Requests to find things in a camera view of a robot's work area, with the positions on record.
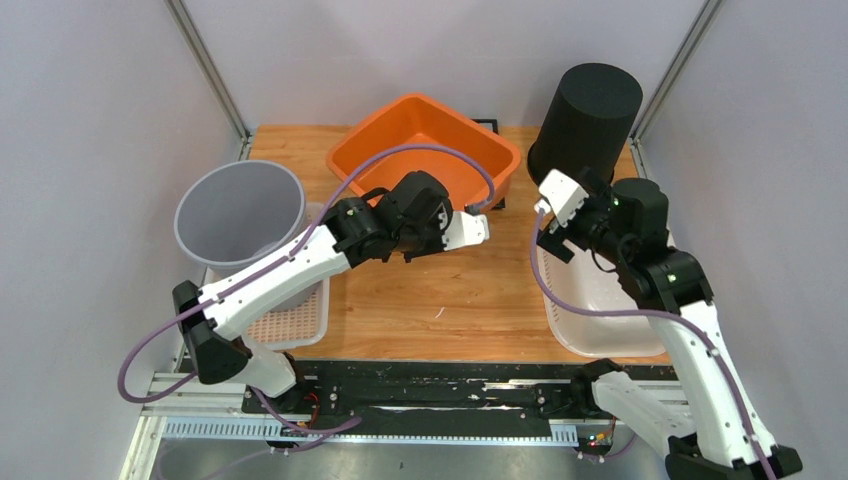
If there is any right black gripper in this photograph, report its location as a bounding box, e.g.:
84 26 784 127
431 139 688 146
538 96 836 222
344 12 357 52
531 167 630 265

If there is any large white plastic tub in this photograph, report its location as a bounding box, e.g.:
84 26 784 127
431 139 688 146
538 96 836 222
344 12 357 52
537 248 666 358

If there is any orange plastic tub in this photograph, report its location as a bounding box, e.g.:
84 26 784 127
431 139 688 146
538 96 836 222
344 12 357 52
325 93 523 213

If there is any black ribbed bin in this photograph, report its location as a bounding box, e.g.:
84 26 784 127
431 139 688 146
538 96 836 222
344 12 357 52
527 63 643 184

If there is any white perforated basket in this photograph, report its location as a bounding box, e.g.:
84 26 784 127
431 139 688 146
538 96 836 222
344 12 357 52
203 202 329 351

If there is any grey bin black liner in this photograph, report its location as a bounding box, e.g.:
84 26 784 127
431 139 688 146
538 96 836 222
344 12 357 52
174 160 310 280

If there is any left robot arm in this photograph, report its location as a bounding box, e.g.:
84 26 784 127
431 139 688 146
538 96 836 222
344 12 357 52
181 171 465 413

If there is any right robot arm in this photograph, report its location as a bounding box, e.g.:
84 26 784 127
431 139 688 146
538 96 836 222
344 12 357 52
530 170 803 479

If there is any black white chessboard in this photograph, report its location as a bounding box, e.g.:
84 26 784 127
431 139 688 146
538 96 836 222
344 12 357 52
465 118 513 213

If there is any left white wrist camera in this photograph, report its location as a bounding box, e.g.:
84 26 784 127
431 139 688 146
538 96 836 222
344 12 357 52
442 211 490 251

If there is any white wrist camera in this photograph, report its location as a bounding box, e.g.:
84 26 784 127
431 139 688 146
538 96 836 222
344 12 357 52
442 211 490 251
534 169 589 227

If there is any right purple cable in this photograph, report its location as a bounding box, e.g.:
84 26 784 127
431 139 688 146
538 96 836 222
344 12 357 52
529 208 780 480

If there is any purple cable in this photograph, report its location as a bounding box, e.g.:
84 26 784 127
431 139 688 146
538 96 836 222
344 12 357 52
529 208 780 480
117 143 498 405

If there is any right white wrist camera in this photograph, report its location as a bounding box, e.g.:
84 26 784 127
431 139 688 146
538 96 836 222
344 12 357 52
534 169 589 227

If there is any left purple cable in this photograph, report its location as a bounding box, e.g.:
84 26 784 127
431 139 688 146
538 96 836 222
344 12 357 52
117 143 498 405

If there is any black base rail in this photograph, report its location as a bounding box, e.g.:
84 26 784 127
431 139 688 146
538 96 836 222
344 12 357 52
139 357 690 448

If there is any right aluminium frame post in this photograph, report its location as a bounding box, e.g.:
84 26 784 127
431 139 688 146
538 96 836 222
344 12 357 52
628 0 724 179

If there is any aluminium frame post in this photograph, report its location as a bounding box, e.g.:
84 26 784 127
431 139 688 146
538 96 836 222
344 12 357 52
164 0 253 145
628 0 724 179

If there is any left aluminium frame post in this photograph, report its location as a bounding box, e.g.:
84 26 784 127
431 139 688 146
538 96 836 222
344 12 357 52
164 0 253 145

